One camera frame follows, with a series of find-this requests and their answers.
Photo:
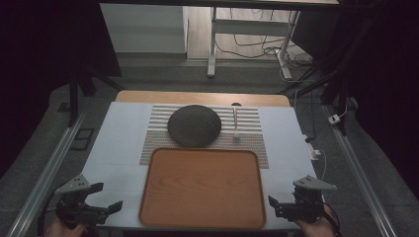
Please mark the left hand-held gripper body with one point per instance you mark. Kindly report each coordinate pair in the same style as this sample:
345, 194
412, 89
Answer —
74, 207

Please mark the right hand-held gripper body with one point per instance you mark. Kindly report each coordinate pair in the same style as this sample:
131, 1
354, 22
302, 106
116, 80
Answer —
308, 204

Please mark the person's left hand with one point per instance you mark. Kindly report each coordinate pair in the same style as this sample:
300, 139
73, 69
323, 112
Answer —
62, 229

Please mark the person's right hand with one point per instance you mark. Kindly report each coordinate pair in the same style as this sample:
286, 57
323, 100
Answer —
314, 228

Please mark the white table cover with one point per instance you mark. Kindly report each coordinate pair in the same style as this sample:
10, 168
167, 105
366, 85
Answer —
118, 141

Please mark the striped woven placemat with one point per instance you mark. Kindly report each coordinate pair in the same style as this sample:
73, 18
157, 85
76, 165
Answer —
250, 148

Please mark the brown wooden tray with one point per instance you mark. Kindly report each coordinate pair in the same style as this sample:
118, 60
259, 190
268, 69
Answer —
201, 188

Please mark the white power adapter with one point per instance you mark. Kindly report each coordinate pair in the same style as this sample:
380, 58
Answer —
334, 119

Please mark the metal fork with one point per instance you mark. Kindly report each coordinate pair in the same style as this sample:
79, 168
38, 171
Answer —
236, 126

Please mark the dark round plate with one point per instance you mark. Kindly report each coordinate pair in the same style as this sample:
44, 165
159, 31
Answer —
194, 125

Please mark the white cabinet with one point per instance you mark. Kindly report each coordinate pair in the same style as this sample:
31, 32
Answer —
145, 29

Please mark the aluminium rail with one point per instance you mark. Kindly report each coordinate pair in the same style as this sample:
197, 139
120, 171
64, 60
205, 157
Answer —
42, 179
359, 177

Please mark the black rectangular frame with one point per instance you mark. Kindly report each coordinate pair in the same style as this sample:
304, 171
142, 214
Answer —
82, 139

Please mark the white metal desk frame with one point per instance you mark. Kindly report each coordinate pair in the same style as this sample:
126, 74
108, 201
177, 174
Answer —
250, 27

